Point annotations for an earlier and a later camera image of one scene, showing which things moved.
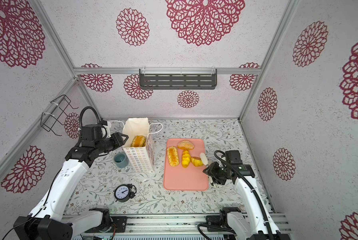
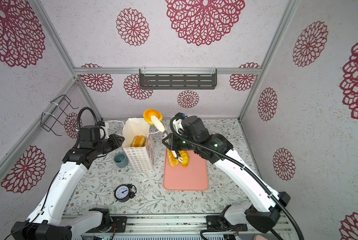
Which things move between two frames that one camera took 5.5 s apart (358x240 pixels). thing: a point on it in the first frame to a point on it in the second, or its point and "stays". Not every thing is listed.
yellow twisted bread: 186,158 stays
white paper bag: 139,147 stays
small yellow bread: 196,162 to 148,113
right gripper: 212,172 to 170,141
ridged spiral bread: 138,141 stays
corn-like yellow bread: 173,156 stays
